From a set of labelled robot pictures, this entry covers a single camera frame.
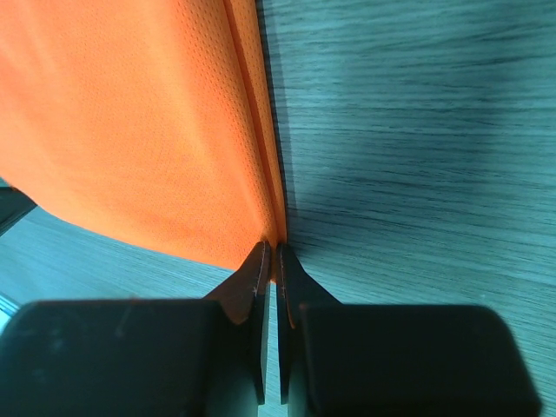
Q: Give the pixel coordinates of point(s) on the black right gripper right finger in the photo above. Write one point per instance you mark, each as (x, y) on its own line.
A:
(294, 288)

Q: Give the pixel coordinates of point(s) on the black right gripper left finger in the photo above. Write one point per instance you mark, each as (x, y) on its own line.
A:
(243, 297)

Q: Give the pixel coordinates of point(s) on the orange t-shirt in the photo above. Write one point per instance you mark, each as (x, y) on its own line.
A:
(145, 121)

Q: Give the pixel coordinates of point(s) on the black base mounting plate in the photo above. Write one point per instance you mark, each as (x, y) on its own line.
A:
(14, 206)

